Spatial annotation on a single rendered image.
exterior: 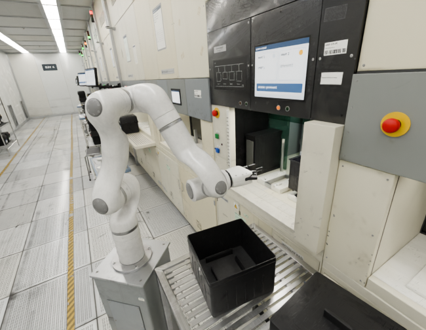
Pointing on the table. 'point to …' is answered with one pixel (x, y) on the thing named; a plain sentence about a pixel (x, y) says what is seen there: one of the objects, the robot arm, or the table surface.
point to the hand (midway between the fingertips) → (255, 169)
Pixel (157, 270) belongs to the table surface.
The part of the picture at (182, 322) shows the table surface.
